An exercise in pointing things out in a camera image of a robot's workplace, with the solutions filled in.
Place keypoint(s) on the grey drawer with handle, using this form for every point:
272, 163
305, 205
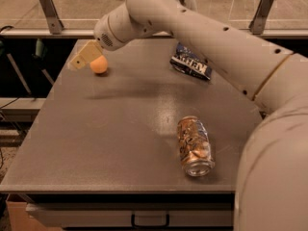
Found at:
104, 216

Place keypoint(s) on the horizontal metal rail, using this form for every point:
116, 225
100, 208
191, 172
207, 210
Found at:
88, 34

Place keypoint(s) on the right metal rail bracket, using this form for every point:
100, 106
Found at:
258, 23

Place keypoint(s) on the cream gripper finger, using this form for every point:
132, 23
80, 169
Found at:
85, 55

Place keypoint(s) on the left metal rail bracket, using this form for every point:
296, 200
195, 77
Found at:
54, 23

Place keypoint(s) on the crushed gold soda can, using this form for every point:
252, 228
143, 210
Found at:
196, 155

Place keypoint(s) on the blue chip bag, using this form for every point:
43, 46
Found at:
185, 61

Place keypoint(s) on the orange fruit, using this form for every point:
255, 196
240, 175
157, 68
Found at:
99, 65

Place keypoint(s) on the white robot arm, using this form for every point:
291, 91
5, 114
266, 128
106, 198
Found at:
272, 182

